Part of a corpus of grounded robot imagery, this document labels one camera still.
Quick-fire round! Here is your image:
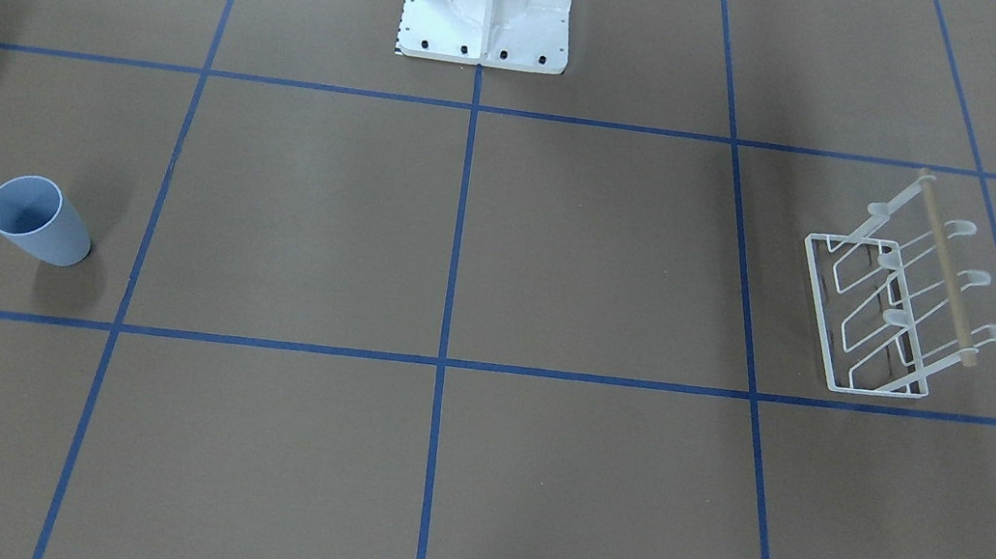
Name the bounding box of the light blue plastic cup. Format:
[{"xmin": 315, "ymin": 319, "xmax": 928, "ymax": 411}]
[{"xmin": 0, "ymin": 175, "xmax": 93, "ymax": 267}]

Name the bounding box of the white wire cup holder rack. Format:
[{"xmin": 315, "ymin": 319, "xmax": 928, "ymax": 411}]
[{"xmin": 803, "ymin": 168, "xmax": 996, "ymax": 400}]

